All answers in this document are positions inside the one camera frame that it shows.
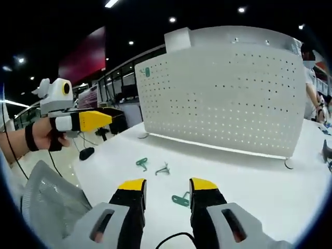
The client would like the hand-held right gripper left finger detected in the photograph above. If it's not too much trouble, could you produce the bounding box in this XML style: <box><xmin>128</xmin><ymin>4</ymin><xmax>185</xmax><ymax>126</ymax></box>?
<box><xmin>66</xmin><ymin>177</ymin><xmax>148</xmax><ymax>249</ymax></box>

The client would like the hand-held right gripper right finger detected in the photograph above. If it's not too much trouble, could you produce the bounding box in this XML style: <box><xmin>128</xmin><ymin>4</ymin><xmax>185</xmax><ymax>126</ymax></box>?
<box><xmin>188</xmin><ymin>177</ymin><xmax>295</xmax><ymax>249</ymax></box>

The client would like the white perforated mounting plate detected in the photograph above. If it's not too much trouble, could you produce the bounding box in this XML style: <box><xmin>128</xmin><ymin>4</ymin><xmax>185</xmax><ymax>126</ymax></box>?
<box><xmin>134</xmin><ymin>46</ymin><xmax>307</xmax><ymax>170</ymax></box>

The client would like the person's left hand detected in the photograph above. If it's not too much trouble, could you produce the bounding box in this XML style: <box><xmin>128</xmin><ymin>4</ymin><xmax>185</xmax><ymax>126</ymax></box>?
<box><xmin>38</xmin><ymin>118</ymin><xmax>71</xmax><ymax>154</ymax></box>

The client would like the monitor showing text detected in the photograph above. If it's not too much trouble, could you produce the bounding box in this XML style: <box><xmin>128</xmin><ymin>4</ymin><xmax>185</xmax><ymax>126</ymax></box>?
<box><xmin>77</xmin><ymin>83</ymin><xmax>99</xmax><ymax>109</ymax></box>

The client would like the black box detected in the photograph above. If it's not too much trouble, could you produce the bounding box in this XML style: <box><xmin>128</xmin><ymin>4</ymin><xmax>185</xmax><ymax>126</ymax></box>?
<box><xmin>107</xmin><ymin>108</ymin><xmax>128</xmax><ymax>135</ymax></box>

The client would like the black computer mouse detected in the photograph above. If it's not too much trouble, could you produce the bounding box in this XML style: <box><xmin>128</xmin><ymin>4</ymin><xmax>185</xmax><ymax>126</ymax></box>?
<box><xmin>79</xmin><ymin>146</ymin><xmax>95</xmax><ymax>161</ymax></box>

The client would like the white office desk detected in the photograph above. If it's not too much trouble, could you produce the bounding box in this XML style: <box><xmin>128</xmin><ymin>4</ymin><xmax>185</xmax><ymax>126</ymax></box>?
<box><xmin>118</xmin><ymin>101</ymin><xmax>143</xmax><ymax>127</ymax></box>

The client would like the black computer monitor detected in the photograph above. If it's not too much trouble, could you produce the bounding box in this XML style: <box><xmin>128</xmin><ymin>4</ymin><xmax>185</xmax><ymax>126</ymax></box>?
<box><xmin>121</xmin><ymin>85</ymin><xmax>138</xmax><ymax>97</ymax></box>

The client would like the grey mesh chair back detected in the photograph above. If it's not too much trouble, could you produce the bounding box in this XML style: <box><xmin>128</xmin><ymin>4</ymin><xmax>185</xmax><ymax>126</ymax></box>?
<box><xmin>21</xmin><ymin>160</ymin><xmax>93</xmax><ymax>236</ymax></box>

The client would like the white cabinet structure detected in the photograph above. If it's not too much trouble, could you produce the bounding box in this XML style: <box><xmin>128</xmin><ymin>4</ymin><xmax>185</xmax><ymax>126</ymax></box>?
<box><xmin>164</xmin><ymin>25</ymin><xmax>303</xmax><ymax>54</ymax></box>

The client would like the group of round ceiling spotlights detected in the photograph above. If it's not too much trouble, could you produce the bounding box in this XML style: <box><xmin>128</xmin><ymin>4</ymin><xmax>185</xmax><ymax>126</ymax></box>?
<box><xmin>17</xmin><ymin>7</ymin><xmax>306</xmax><ymax>81</ymax></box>

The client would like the grey metal stand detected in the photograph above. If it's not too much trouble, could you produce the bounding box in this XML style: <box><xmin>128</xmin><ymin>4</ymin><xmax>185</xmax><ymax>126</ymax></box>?
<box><xmin>322</xmin><ymin>139</ymin><xmax>332</xmax><ymax>164</ymax></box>

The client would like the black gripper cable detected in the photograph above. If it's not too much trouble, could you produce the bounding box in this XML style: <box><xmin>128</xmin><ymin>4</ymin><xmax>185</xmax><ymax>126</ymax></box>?
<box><xmin>155</xmin><ymin>232</ymin><xmax>195</xmax><ymax>249</ymax></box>
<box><xmin>2</xmin><ymin>82</ymin><xmax>63</xmax><ymax>180</ymax></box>

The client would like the black wrist strap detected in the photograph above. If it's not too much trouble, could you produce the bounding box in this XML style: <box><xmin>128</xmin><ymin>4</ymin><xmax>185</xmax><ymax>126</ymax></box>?
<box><xmin>24</xmin><ymin>123</ymin><xmax>40</xmax><ymax>153</ymax></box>

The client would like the red wall screen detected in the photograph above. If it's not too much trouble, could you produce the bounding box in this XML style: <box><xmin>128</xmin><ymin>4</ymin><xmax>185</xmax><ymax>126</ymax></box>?
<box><xmin>58</xmin><ymin>25</ymin><xmax>107</xmax><ymax>79</ymax></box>

